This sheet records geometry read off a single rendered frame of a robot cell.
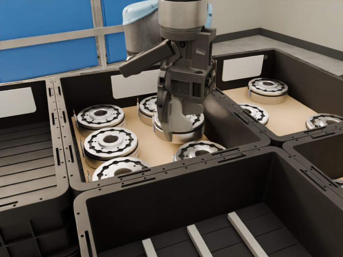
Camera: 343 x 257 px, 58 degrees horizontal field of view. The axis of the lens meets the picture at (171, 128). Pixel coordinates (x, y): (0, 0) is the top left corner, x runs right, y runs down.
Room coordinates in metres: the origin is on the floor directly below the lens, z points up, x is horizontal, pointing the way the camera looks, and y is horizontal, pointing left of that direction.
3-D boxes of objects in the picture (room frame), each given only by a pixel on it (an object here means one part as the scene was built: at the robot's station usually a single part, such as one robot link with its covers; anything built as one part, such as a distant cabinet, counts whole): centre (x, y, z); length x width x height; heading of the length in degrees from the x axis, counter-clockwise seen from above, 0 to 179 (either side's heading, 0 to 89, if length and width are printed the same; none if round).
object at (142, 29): (0.97, 0.08, 0.97); 0.13 x 0.12 x 0.14; 87
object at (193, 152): (0.44, -0.06, 0.86); 0.05 x 0.05 x 0.01
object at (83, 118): (0.60, 0.16, 0.86); 0.10 x 0.10 x 0.01
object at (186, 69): (0.50, -0.02, 1.01); 0.09 x 0.08 x 0.12; 66
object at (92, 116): (0.60, 0.16, 0.86); 0.05 x 0.05 x 0.01
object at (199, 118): (0.55, -0.02, 0.88); 0.10 x 0.10 x 0.01
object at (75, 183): (0.52, 0.05, 0.92); 0.40 x 0.30 x 0.02; 21
